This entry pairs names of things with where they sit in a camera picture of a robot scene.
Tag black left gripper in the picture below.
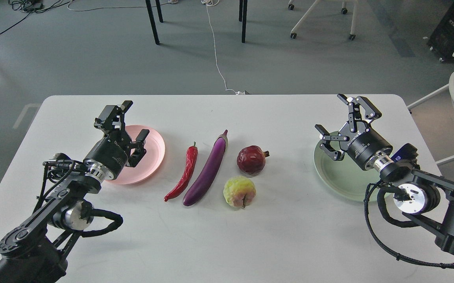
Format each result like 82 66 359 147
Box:
84 100 150 180

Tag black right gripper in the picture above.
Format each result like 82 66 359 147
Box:
315 94 393 171

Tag red chili pepper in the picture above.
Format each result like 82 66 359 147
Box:
164 142 198 202

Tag purple eggplant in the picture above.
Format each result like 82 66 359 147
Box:
183 130 228 206

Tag dark red pomegranate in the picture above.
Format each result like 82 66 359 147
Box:
236 145 270 176

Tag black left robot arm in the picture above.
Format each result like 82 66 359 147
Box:
0 100 149 283

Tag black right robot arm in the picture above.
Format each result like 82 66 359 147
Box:
315 94 454 269

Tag pink plate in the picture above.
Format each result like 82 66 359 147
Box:
108 125 165 185

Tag light green plate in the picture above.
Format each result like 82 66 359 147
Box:
314 141 380 202

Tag white rolling chair base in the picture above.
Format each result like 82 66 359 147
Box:
290 0 360 41

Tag black table legs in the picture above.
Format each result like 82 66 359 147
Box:
145 0 247 45

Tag white floor cable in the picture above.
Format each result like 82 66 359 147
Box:
201 0 251 96

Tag black floor cables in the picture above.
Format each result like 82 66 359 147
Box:
0 0 149 47

